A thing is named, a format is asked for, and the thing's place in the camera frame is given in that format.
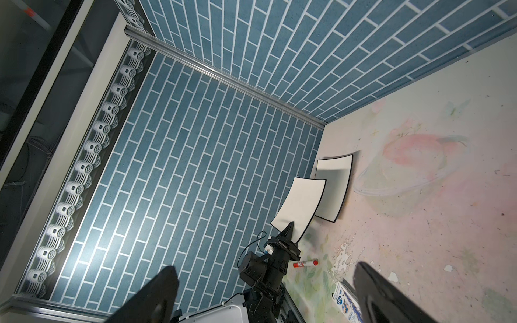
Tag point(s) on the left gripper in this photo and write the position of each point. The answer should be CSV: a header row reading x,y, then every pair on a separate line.
x,y
284,246

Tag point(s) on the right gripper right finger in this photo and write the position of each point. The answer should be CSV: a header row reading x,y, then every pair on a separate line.
x,y
380,301

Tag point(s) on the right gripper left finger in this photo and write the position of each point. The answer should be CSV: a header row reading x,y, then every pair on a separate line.
x,y
153,303

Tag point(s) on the white square plate black rim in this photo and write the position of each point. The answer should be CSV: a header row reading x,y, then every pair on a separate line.
x,y
337,172

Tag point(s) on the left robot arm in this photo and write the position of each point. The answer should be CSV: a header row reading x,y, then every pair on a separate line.
x,y
263,300

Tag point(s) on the blue white pen box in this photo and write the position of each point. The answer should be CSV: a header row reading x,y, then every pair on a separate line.
x,y
345,299

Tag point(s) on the red marker pen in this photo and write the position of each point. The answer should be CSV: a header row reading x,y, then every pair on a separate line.
x,y
305,264

